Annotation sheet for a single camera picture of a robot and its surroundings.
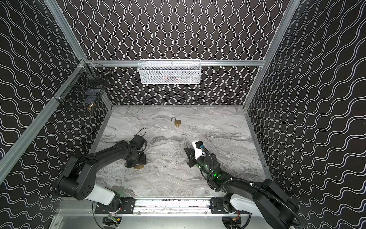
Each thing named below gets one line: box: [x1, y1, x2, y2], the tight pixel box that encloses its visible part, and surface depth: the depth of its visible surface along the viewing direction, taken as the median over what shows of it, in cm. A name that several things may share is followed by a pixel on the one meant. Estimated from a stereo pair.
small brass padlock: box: [170, 116, 182, 128], surface depth 112 cm
